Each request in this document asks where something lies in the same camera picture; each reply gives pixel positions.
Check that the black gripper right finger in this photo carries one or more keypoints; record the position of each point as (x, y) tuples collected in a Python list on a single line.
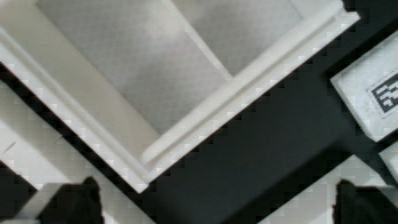
[(367, 204)]

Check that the white cabinet body box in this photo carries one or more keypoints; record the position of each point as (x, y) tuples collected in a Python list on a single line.
[(148, 67)]

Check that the white cabinet door panel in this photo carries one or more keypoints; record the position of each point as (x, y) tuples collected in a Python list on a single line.
[(367, 85)]

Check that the white U-shaped obstacle fence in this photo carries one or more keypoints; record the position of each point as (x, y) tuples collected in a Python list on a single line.
[(45, 160)]

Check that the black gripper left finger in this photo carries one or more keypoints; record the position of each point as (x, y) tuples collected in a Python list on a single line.
[(74, 207)]

